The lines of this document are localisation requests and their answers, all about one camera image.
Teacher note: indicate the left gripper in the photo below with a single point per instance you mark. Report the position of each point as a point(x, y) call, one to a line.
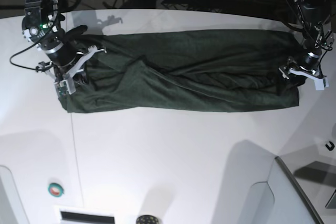
point(307, 61)

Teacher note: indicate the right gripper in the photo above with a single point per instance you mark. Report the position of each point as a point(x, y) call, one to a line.
point(63, 53)

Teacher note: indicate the dark green t-shirt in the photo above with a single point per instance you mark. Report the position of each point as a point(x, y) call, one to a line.
point(225, 70)

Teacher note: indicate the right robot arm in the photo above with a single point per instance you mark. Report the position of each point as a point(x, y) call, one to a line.
point(41, 26)

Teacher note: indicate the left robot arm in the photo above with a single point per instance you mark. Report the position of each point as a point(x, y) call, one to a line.
point(314, 16)

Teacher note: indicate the black U-shaped hook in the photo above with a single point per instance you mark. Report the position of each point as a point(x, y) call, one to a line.
point(330, 146)

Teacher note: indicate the grey metal tray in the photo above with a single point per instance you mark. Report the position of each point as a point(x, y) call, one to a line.
point(315, 179)

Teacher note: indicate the green tape roll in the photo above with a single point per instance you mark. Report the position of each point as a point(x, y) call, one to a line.
point(55, 189)

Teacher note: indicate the black perforated round object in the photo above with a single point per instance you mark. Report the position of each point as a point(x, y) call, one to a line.
point(147, 219)

